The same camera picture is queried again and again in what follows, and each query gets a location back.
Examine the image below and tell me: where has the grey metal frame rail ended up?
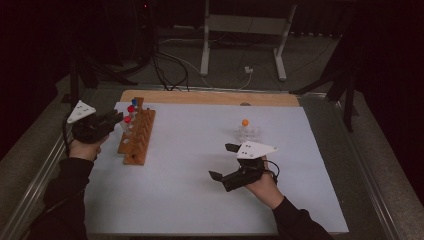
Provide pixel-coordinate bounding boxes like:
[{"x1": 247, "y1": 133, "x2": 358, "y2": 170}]
[{"x1": 0, "y1": 84, "x2": 406, "y2": 240}]

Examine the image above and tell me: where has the black floor cable bundle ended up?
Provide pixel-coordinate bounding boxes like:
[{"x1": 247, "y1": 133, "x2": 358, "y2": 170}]
[{"x1": 146, "y1": 33, "x2": 191, "y2": 92}]

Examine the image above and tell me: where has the clear acrylic test tube rack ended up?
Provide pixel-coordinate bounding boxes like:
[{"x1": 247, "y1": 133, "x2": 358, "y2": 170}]
[{"x1": 233, "y1": 124, "x2": 264, "y2": 145}]

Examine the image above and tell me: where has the black floor stand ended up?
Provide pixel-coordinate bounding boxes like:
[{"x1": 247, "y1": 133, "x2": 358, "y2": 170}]
[
  {"x1": 68, "y1": 49, "x2": 138, "y2": 101},
  {"x1": 289, "y1": 33, "x2": 358, "y2": 133}
]

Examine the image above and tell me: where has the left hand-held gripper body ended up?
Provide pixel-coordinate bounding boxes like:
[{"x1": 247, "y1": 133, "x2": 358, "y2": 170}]
[{"x1": 66, "y1": 99, "x2": 116, "y2": 145}]

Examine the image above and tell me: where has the person's right hand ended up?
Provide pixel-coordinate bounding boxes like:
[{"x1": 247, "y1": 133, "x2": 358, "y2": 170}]
[{"x1": 244, "y1": 156, "x2": 285, "y2": 210}]

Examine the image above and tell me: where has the white table mat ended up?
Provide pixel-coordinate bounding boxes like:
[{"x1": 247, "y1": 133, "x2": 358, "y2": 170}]
[{"x1": 83, "y1": 101, "x2": 350, "y2": 236}]

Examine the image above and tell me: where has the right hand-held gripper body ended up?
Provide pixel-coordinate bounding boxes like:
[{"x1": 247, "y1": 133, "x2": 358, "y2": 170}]
[{"x1": 220, "y1": 140, "x2": 279, "y2": 193}]

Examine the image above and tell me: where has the white floor cable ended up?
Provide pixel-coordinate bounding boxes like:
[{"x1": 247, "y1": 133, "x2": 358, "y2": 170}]
[{"x1": 159, "y1": 38, "x2": 254, "y2": 91}]

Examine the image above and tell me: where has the wooden test tube rack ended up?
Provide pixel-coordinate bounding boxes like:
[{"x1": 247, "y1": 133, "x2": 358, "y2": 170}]
[{"x1": 117, "y1": 96, "x2": 157, "y2": 166}]

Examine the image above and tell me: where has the white metal stand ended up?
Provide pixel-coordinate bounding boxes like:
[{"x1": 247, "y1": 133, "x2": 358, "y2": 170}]
[{"x1": 199, "y1": 0, "x2": 298, "y2": 82}]

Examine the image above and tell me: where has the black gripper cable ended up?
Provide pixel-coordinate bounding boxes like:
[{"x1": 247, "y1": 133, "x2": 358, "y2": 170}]
[{"x1": 264, "y1": 159, "x2": 281, "y2": 184}]

